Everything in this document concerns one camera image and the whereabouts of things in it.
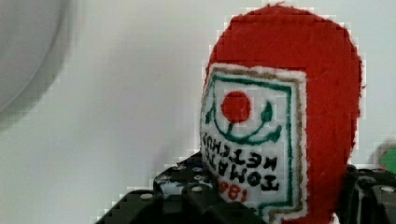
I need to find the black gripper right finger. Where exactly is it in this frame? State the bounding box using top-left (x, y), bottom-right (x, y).
top-left (336, 165), bottom-right (396, 224)

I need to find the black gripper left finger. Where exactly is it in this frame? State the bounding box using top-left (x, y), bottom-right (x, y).
top-left (95, 152), bottom-right (266, 224)

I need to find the red plush ketchup bottle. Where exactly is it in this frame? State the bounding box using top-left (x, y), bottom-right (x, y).
top-left (200, 5), bottom-right (361, 224)

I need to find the green cup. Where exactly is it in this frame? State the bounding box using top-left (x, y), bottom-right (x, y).
top-left (379, 147), bottom-right (396, 173)

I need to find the round purple plate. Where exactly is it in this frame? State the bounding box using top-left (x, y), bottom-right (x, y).
top-left (1, 0), bottom-right (76, 128)

